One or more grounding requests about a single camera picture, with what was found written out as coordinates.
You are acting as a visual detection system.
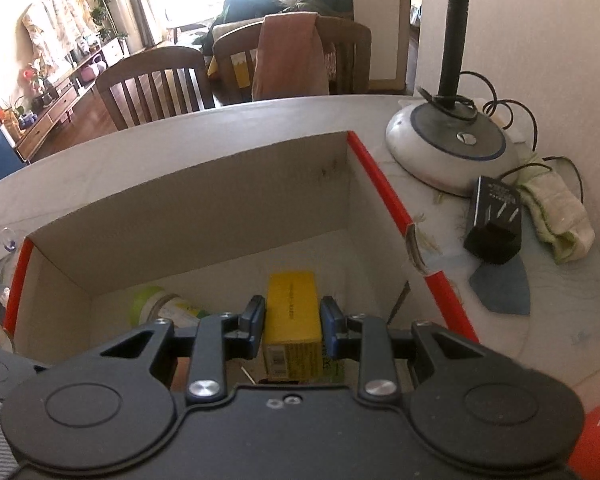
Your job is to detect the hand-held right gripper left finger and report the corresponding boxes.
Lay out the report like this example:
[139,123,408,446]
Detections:
[99,294,268,405]

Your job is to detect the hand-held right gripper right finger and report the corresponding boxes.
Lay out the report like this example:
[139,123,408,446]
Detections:
[319,295,482,405]

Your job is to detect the yellow box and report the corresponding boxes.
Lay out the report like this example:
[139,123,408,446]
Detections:
[262,270,326,383]

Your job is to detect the green-capped jar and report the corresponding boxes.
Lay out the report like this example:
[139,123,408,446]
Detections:
[130,285,213,328]

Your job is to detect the red cardboard box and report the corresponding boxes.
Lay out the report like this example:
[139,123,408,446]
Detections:
[2,130,481,391]

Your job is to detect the black power adapter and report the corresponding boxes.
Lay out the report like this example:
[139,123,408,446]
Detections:
[462,176,523,264]

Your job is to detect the grey desk lamp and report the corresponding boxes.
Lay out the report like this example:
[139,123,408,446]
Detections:
[385,0,523,198]

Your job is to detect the white green cloth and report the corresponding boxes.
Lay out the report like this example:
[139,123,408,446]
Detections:
[515,152,596,265]

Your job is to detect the wooden TV cabinet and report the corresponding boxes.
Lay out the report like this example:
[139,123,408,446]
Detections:
[15,35,131,163]

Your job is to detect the pink cloth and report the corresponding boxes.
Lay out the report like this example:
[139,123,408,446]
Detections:
[252,11,331,102]

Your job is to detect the wooden chair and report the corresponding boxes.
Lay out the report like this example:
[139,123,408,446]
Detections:
[95,46,216,131]
[212,16,372,106]

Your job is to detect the red flower bouquet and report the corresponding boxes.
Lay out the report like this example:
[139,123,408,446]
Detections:
[22,60,51,92]

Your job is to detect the dark clothing pile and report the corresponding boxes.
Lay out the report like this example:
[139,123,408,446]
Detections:
[207,0,293,43]

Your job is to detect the hanging floral clothes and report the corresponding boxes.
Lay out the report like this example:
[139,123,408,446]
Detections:
[21,0,98,61]

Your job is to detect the black lamp cable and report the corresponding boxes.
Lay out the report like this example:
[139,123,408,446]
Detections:
[417,71,583,206]

